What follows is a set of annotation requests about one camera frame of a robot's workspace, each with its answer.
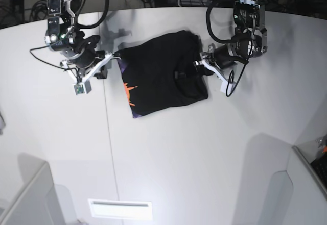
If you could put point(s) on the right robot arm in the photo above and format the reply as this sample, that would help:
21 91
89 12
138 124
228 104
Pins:
66 35

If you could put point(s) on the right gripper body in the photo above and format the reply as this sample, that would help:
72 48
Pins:
83 66

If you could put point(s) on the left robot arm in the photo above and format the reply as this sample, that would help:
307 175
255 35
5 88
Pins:
249 41

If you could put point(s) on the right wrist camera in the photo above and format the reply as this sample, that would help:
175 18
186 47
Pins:
82 88

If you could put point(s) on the black T-shirt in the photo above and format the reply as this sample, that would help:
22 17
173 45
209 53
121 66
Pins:
158 74

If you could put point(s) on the black keyboard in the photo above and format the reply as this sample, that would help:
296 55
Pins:
319 166

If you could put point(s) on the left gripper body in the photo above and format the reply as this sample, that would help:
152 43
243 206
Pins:
220 61

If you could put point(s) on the grey left monitor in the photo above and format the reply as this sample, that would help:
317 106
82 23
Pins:
36 202

